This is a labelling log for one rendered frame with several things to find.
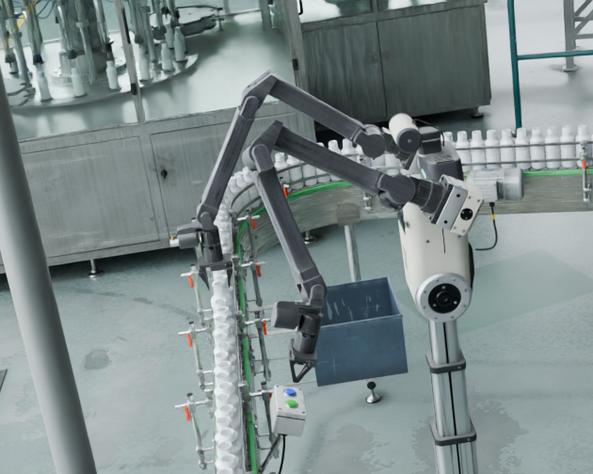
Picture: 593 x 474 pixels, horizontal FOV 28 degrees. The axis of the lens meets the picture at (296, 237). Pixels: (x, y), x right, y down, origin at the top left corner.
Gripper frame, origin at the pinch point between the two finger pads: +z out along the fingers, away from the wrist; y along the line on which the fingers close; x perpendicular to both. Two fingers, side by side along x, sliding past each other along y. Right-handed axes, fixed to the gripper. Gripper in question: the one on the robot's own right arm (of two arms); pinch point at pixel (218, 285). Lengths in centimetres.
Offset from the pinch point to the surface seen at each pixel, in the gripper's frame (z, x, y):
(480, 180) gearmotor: 16, -101, -104
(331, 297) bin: 28, -39, -36
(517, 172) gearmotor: 15, -99, -118
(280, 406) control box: 7, 67, -14
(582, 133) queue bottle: 4, -103, -146
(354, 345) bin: 32, -9, -40
